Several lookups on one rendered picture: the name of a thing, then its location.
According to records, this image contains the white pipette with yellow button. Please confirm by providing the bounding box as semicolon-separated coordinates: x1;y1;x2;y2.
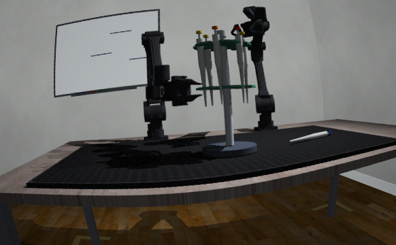
240;31;248;103

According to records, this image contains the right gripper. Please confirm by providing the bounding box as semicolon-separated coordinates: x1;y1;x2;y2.
171;76;202;106

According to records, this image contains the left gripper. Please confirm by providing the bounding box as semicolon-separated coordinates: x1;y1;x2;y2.
231;20;265;37

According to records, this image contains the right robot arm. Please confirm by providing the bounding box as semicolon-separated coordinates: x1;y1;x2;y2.
142;31;172;141

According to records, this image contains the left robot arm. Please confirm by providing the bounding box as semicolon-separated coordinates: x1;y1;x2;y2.
243;6;278;131

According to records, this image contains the white pipette with blue button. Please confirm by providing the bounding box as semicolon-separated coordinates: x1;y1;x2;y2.
289;131;331;143

